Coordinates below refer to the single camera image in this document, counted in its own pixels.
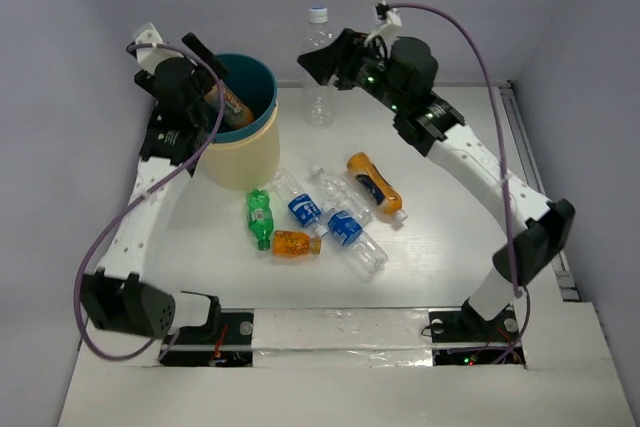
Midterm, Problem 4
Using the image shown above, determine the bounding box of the cream bin with teal liner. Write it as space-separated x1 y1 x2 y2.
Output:
196 53 280 191

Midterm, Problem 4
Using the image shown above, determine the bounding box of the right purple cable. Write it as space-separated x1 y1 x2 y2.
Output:
394 2 532 363

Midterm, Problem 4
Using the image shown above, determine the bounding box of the purple cable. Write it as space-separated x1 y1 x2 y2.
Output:
394 2 532 363
72 41 227 361

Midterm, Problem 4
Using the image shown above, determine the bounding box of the clear bottle blue label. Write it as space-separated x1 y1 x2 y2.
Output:
271 168 328 238
322 202 389 280

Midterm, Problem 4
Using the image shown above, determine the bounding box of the orange bottle dark blue label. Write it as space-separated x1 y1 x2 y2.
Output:
346 152 408 223

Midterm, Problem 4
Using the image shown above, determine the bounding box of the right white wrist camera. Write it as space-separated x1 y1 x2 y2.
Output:
371 0 403 45

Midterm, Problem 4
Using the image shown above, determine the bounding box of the green plastic bottle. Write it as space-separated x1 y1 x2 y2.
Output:
246 189 274 251

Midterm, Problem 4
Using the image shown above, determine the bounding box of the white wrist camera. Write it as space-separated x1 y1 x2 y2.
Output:
133 22 174 74
371 0 403 45

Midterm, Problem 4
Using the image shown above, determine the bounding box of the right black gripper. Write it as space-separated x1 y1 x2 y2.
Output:
296 27 406 114

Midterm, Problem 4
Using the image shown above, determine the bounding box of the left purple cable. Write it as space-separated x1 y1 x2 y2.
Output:
72 41 227 361

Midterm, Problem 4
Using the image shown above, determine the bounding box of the clear unlabelled plastic bottle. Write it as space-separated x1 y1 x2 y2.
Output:
310 164 373 226

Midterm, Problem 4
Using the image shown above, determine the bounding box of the aluminium rail on right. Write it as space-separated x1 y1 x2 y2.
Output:
498 82 582 302

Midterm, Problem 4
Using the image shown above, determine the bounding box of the orange bottle with white label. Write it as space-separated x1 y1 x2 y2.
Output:
204 83 254 130

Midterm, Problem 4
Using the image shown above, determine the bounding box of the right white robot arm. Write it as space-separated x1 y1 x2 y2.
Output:
297 29 575 339

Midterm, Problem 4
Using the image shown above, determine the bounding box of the silver taped base bar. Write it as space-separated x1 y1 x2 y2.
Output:
159 308 525 368

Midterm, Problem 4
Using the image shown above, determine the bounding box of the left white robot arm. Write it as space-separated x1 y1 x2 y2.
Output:
74 23 226 339

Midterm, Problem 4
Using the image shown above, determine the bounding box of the small orange patterned bottle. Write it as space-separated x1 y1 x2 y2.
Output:
271 230 322 258

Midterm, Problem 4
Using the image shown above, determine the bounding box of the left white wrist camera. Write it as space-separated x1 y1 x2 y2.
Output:
133 22 174 74

